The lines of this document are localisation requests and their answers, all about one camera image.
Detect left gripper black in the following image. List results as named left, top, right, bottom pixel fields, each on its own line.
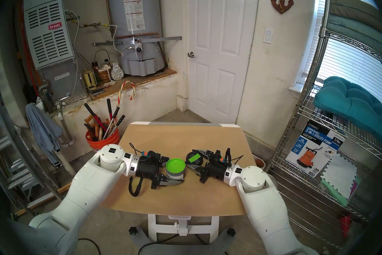
left=136, top=151, right=186, bottom=190

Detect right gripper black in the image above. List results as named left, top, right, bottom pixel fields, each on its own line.
left=191, top=148, right=232, bottom=184

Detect white paint jar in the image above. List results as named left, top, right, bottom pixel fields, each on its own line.
left=166, top=158, right=187, bottom=181

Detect black lid with green tape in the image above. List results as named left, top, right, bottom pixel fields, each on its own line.
left=186, top=151, right=204, bottom=167

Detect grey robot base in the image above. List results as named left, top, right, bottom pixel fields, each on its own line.
left=128, top=228, right=248, bottom=255

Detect white table stand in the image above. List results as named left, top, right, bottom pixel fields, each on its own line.
left=148, top=214, right=220, bottom=243

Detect black grip metal tool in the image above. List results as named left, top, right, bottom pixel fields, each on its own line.
left=107, top=115, right=126, bottom=135
left=103, top=107, right=120, bottom=138

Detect orange plastic bucket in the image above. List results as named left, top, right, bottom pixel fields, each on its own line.
left=86, top=129, right=120, bottom=153

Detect wooden platform ledge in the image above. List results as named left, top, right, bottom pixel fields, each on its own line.
left=90, top=69, right=178, bottom=101

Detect striped candy cane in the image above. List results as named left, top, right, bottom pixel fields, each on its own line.
left=118, top=81, right=136, bottom=108

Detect wooden pole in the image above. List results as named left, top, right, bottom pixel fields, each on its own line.
left=13, top=183, right=72, bottom=217

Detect utility pump cardboard box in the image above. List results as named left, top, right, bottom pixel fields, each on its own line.
left=286, top=120, right=346, bottom=179

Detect crumpled aluminium foil lump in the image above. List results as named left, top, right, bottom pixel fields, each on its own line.
left=110, top=63, right=124, bottom=81

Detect white panel door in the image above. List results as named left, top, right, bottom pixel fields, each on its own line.
left=184, top=0, right=261, bottom=125

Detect yellow container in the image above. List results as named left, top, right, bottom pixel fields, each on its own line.
left=83, top=71, right=97, bottom=90

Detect green foam sheet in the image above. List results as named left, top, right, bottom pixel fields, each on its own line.
left=319, top=178, right=361, bottom=207

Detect blue cloth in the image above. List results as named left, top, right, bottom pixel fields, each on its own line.
left=25, top=103, right=64, bottom=167

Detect white zigzag edged sheets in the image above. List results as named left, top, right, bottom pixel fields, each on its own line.
left=321, top=153, right=358, bottom=199

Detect aluminium ladder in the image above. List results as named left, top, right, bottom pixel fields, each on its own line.
left=0, top=93, right=73, bottom=222

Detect red object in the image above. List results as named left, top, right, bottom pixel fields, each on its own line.
left=339, top=214, right=352, bottom=237

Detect grey water heater tank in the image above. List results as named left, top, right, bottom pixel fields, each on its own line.
left=106, top=0, right=166, bottom=76

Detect teal tufted cushion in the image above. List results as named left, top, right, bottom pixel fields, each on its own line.
left=313, top=76, right=382, bottom=138

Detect white window blinds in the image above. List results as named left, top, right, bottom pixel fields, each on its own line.
left=301, top=0, right=382, bottom=102

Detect grey Bryant furnace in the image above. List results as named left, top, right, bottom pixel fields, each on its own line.
left=23, top=0, right=88, bottom=99

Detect grey green cushion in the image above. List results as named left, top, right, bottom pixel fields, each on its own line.
left=327, top=15, right=382, bottom=46

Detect olive cushion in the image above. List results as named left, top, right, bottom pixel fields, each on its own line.
left=330, top=0, right=382, bottom=23

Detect black coiled cable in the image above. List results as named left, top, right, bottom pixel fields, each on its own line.
left=128, top=177, right=143, bottom=197

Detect wicker basket with handle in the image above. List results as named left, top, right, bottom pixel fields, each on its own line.
left=94, top=49, right=113, bottom=83

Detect metal strap round tank base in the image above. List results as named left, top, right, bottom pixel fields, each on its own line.
left=93, top=36, right=182, bottom=47

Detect chrome wire shelf rack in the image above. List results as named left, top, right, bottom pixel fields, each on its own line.
left=266, top=0, right=382, bottom=250

